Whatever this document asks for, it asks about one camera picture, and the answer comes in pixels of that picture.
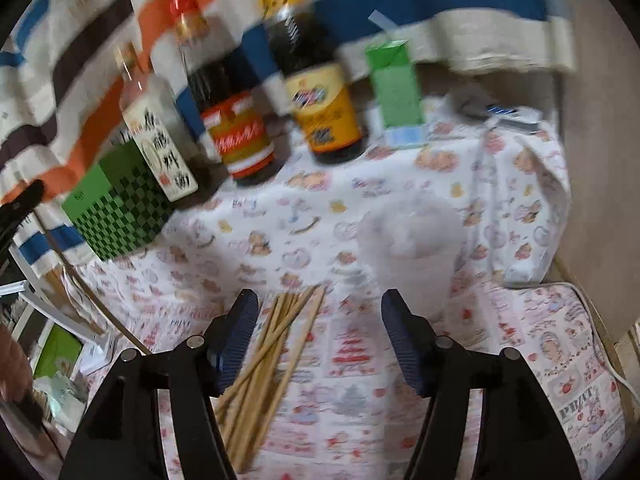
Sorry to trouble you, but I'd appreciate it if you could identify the pile of wooden chopsticks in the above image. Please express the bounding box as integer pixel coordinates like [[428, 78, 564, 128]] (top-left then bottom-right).
[[215, 284, 328, 473]]

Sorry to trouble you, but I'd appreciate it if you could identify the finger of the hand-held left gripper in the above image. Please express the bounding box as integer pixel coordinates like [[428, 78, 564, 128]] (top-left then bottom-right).
[[0, 180, 46, 241]]

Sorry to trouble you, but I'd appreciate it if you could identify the striped printed cloth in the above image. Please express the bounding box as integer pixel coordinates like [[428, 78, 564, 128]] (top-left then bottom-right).
[[0, 0, 576, 281]]

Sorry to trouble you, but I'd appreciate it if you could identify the green drink carton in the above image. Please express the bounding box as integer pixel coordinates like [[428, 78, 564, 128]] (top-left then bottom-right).
[[364, 10, 428, 150]]

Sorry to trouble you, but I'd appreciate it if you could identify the translucent plastic cup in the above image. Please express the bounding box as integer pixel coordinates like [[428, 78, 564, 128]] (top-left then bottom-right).
[[357, 199, 463, 321]]

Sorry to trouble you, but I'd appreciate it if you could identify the red label sauce bottle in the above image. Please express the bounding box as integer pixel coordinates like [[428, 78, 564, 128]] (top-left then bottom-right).
[[169, 0, 277, 187]]

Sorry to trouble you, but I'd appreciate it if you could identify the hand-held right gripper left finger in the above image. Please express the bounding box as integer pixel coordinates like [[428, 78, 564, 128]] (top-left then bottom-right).
[[59, 289, 259, 480]]

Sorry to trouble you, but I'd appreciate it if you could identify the dark power bank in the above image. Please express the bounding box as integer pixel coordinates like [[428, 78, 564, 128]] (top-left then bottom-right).
[[457, 95, 543, 133]]

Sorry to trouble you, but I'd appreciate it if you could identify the thin wooden stick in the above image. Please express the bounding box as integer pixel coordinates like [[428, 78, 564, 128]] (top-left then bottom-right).
[[35, 220, 151, 356]]

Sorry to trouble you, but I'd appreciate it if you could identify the person's left hand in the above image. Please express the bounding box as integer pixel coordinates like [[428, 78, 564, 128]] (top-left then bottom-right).
[[0, 325, 33, 411]]

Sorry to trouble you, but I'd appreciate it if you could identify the yellow label dark bottle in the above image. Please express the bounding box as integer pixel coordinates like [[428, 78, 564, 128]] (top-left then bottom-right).
[[250, 0, 365, 165]]

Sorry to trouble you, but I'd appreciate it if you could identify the white label glass bottle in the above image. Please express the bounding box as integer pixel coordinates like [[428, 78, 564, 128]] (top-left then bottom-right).
[[112, 42, 201, 203]]

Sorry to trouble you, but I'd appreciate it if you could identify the cartoon printed tablecloth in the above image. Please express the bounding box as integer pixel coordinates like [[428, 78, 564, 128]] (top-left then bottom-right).
[[50, 95, 631, 480]]

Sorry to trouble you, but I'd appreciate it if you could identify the green checkered box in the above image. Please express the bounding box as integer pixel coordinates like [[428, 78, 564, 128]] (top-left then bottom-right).
[[61, 137, 176, 262]]

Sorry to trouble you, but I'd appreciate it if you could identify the green and white package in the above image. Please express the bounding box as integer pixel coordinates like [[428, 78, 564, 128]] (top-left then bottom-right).
[[31, 322, 85, 381]]

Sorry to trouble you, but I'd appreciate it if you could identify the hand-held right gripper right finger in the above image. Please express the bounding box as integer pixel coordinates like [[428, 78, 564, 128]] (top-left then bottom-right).
[[381, 289, 583, 480]]

